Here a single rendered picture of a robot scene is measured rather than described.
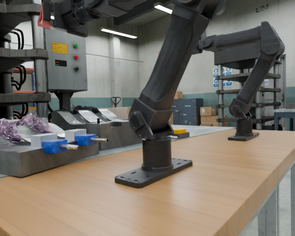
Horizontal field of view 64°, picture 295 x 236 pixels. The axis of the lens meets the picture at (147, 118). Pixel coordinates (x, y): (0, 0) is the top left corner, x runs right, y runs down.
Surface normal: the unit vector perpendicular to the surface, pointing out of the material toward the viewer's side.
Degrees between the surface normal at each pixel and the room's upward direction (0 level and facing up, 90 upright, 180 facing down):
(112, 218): 0
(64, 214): 0
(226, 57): 90
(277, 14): 90
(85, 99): 90
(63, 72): 90
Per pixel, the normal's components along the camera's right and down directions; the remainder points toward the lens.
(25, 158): 0.88, -0.01
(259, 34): -0.63, 0.11
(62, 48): 0.71, 0.01
